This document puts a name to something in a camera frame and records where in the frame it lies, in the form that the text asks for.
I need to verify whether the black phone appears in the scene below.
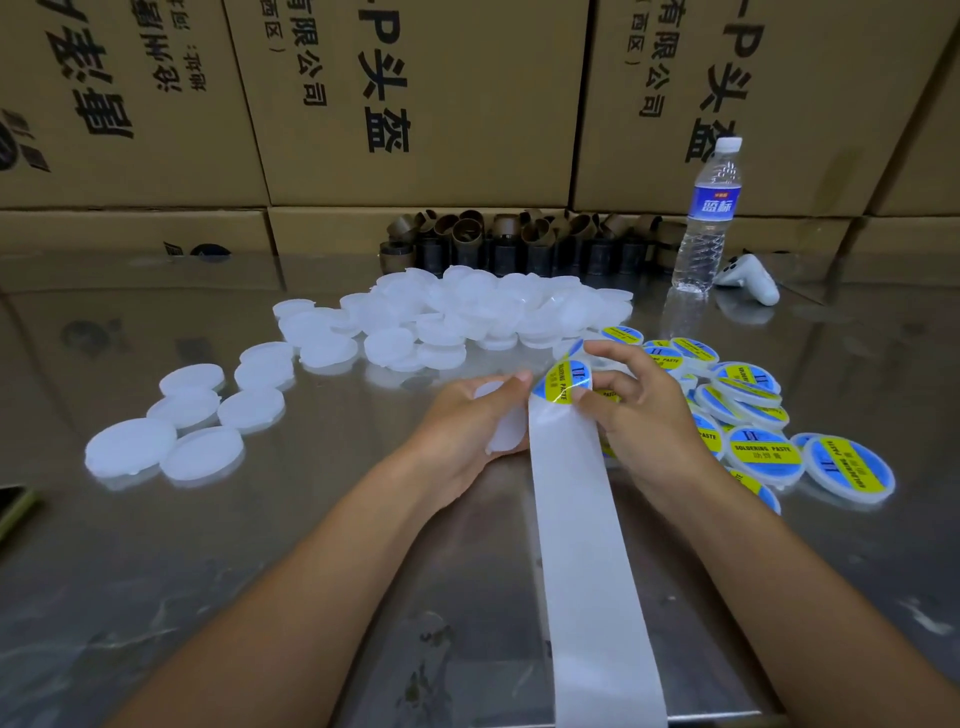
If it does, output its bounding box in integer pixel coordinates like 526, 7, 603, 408
0, 483, 41, 545

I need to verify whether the sticker roll with backing strip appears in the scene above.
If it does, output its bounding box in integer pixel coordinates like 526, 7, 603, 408
528, 352, 669, 728

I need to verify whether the pile of white plastic lids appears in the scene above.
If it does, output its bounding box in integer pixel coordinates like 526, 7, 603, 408
84, 265, 639, 489

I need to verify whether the white handheld controller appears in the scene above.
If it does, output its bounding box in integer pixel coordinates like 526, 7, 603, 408
714, 253, 782, 308

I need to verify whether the person's right hand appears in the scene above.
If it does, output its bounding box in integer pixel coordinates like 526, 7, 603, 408
577, 340, 729, 504

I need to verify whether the stack of brown cardboard boxes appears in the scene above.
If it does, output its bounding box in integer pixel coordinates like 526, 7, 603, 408
0, 0, 960, 260

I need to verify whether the person's right forearm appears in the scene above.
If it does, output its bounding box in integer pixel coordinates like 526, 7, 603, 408
678, 462, 960, 728

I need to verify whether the person's left forearm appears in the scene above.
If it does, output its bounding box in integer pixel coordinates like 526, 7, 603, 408
105, 462, 444, 728

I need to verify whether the row of dark cardboard tubes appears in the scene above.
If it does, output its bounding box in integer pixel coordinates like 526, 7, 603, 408
379, 210, 692, 279

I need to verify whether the person's left hand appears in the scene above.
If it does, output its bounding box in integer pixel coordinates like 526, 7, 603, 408
402, 370, 537, 512

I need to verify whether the clear plastic water bottle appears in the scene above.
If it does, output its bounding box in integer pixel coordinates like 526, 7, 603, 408
670, 136, 744, 297

